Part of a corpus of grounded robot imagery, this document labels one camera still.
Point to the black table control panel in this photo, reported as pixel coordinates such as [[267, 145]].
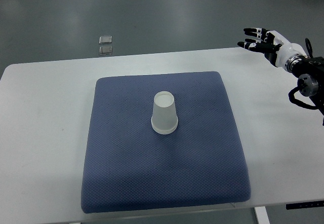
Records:
[[304, 205]]

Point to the metal floor plate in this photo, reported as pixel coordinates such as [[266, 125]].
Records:
[[105, 39], [105, 50]]

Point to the lower metal floor plate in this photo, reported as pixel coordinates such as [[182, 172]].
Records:
[[105, 50]]

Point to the white paper cup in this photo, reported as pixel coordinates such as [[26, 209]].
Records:
[[164, 115], [164, 132]]

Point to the upper metal floor plate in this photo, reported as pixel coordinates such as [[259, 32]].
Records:
[[105, 39]]

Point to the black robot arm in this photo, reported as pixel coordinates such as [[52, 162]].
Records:
[[309, 73]]

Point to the blue mesh cushion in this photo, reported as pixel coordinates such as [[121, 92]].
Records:
[[128, 166]]

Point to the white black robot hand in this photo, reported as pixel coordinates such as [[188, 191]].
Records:
[[274, 46]]

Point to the white paper cup on cushion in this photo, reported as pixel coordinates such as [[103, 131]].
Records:
[[164, 132]]

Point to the white table leg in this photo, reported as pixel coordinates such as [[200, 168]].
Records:
[[261, 215]]

